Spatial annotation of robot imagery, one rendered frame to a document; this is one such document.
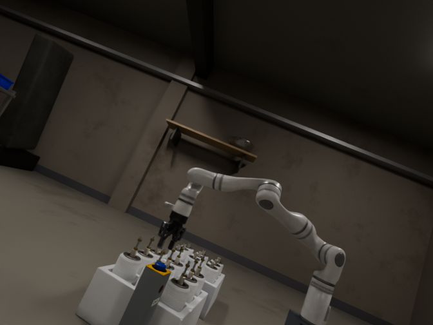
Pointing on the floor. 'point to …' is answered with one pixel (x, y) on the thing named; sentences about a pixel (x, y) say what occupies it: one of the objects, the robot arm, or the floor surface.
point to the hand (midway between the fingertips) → (165, 246)
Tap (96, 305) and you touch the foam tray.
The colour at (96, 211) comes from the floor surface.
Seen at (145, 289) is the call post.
